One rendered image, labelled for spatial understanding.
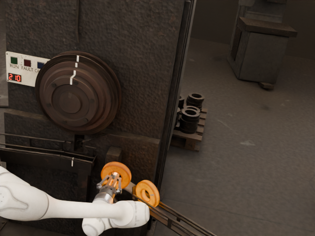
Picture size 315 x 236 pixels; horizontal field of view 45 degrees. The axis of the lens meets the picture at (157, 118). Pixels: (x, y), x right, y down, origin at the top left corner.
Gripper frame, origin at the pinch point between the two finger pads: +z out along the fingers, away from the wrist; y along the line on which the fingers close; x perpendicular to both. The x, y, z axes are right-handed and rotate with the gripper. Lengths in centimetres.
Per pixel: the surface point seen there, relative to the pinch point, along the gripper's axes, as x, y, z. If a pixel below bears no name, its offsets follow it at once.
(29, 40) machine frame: 46, -65, 40
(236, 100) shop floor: -101, 89, 334
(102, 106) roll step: 25.6, -15.4, 20.6
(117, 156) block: -6.1, -4.9, 22.3
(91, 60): 48, -24, 25
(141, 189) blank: -12.4, 13.4, 6.1
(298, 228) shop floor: -89, 134, 90
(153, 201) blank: -13.1, 21.6, 0.5
